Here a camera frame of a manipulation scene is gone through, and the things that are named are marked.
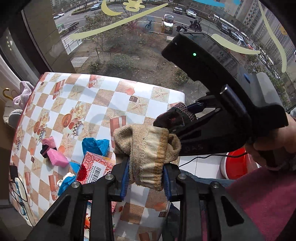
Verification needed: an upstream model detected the red patterned carton box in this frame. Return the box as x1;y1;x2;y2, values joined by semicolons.
76;152;115;184

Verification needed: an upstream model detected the pink black sock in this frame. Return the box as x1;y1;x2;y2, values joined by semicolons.
40;136;57;158

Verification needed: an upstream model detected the floral tissue pack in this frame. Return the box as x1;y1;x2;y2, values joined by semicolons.
84;200;117;240

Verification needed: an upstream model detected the beige knitted sock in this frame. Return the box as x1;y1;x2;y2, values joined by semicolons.
113;124;181;191

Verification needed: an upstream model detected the maroon sleeve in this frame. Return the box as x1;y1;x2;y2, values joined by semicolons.
201;166;296;241

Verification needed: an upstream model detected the purple striped knitted sock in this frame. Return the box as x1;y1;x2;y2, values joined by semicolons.
153;102;197;130

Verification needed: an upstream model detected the black power adapter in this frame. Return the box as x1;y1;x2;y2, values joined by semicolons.
9;165;19;182

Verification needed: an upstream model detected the chair with grey cushion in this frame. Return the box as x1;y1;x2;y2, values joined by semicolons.
3;106;23;129

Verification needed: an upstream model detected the red bucket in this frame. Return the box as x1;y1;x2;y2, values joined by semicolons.
220;147;260;180

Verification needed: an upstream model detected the black cable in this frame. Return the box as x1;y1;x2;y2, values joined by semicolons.
9;176;35;227

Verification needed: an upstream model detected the person right hand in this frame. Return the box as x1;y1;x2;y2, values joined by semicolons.
244;113;295;171

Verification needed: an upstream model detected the blue cloth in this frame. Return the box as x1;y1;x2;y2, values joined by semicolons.
82;138;109;157
57;162;80;196

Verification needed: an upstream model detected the pink clothes pile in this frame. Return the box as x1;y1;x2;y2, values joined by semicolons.
13;81;34;110

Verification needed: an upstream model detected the pink sponge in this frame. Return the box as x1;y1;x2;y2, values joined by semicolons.
47;149;69;168

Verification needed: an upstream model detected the white power strip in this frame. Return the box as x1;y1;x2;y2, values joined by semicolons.
13;177;31;223

